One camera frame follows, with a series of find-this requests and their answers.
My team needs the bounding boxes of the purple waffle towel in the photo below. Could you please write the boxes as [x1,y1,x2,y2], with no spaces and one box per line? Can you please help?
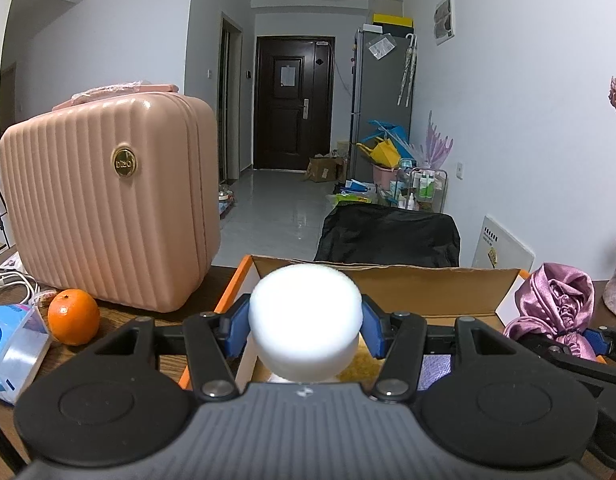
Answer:
[419,354,455,392]

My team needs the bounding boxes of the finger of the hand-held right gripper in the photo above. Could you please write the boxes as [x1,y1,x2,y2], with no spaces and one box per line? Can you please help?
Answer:
[584,326,616,361]
[515,337,616,395]

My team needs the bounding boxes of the white board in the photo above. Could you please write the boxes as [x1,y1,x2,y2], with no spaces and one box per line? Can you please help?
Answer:
[472,214,536,270]

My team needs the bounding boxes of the purple satin cloth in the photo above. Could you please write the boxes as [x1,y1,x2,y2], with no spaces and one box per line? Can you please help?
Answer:
[502,262,597,361]

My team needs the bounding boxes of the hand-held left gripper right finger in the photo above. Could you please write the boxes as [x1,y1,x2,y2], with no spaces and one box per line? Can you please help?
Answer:
[362,294,516,403]

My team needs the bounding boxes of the blue pet feeder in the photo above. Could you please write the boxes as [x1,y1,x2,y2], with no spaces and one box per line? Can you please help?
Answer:
[218,185,236,218]

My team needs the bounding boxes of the wall electrical panel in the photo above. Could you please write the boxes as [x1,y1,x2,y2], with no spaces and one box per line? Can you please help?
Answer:
[434,0,456,46]

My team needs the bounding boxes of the yellow bag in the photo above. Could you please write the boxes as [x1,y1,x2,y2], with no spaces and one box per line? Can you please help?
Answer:
[357,139,399,168]

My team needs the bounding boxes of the blue tissue pack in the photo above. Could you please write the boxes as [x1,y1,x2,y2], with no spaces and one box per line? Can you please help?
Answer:
[0,301,53,405]

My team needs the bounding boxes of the black cloth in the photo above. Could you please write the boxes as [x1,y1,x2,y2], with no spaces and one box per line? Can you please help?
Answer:
[314,205,461,268]

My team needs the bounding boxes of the white folded umbrella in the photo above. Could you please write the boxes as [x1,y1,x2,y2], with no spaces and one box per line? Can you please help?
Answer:
[397,32,419,107]

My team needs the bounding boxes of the white cable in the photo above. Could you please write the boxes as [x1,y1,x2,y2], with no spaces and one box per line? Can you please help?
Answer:
[0,267,41,306]

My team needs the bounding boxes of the dark side doorway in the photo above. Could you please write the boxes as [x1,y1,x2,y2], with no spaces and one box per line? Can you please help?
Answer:
[218,12,245,181]

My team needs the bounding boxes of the grey refrigerator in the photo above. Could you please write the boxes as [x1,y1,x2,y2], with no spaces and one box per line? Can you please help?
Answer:
[349,27,413,181]

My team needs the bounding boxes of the clear document pouch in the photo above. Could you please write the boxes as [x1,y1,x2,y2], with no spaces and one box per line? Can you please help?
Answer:
[383,35,409,58]

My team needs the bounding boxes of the pink bucket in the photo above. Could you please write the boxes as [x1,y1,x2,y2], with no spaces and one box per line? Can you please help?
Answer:
[372,162,401,191]

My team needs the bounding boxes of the orange fruit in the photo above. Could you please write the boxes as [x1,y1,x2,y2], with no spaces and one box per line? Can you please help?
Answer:
[47,288,101,347]

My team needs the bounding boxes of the brown cardboard box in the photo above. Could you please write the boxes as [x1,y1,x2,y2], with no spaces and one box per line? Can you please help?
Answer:
[302,155,345,183]

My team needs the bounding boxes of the metal cart with bottles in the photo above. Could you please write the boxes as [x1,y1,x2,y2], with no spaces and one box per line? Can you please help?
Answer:
[390,157,449,213]

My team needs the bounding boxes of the yellow black box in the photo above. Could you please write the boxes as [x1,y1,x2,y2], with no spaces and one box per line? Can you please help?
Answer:
[372,12,415,37]

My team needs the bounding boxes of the orange cardboard box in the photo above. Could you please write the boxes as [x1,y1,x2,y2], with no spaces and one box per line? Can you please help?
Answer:
[178,254,531,391]

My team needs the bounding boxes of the blue folding rack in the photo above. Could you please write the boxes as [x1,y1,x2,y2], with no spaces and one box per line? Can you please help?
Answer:
[367,119,411,146]

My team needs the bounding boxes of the dark wooden door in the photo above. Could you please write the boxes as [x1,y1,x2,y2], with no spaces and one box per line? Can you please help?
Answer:
[254,36,336,171]

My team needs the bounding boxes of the purple feather decoration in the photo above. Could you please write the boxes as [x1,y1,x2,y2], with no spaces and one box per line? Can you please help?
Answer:
[413,110,455,168]

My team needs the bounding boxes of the pink ribbed suitcase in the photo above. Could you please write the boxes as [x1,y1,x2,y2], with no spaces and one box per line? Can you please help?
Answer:
[0,80,221,313]

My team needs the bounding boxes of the blue green plastic packets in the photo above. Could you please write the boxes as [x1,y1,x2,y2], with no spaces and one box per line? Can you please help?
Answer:
[333,179,379,206]

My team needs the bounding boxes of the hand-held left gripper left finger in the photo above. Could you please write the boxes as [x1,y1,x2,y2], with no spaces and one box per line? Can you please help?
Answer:
[95,294,253,403]

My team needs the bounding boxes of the white foam block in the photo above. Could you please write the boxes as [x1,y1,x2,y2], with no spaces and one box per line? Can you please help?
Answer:
[248,265,365,385]

